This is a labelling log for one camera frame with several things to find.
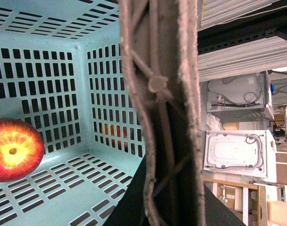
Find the brown basket handle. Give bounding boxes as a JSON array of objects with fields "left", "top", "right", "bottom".
[{"left": 118, "top": 0, "right": 206, "bottom": 226}]

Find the light blue plastic basket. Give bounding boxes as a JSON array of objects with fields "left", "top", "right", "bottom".
[{"left": 0, "top": 0, "right": 145, "bottom": 226}]

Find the red yellow apple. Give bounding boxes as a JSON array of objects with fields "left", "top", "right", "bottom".
[{"left": 0, "top": 118, "right": 44, "bottom": 182}]

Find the white washing machine upper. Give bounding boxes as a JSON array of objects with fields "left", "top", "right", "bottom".
[{"left": 207, "top": 71, "right": 274, "bottom": 123}]

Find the white washing machine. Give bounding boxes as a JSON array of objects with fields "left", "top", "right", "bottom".
[
  {"left": 204, "top": 130, "right": 277, "bottom": 182},
  {"left": 207, "top": 71, "right": 274, "bottom": 123}
]

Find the white washing machine lower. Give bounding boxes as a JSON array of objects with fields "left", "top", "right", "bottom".
[{"left": 204, "top": 130, "right": 277, "bottom": 182}]

